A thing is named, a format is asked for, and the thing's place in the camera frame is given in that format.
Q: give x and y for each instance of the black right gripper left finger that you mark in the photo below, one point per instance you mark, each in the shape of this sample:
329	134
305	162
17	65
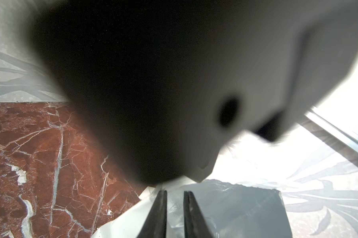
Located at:
155	225

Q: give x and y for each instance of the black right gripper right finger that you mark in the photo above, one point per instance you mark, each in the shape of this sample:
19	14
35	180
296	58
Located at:
194	223

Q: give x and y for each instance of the white insulated delivery bag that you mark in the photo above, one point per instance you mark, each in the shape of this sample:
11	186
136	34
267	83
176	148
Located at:
230	211

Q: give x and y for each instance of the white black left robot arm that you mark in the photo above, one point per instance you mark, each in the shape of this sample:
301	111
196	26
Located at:
165	84

